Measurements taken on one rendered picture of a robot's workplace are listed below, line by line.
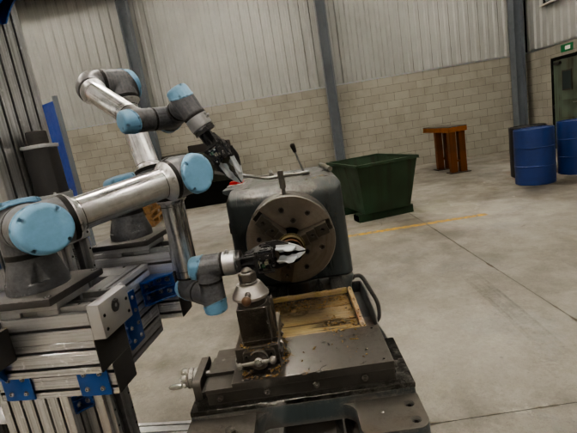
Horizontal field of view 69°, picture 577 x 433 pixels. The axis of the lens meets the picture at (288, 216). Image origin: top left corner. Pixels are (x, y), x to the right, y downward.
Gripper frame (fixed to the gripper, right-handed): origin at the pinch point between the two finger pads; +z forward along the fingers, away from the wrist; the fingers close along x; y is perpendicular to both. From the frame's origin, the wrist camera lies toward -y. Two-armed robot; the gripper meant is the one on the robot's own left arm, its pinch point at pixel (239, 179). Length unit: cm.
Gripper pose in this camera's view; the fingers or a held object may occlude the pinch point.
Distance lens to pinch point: 142.9
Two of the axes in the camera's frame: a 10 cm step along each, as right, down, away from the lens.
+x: 8.3, -5.4, -1.2
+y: -0.1, 2.0, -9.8
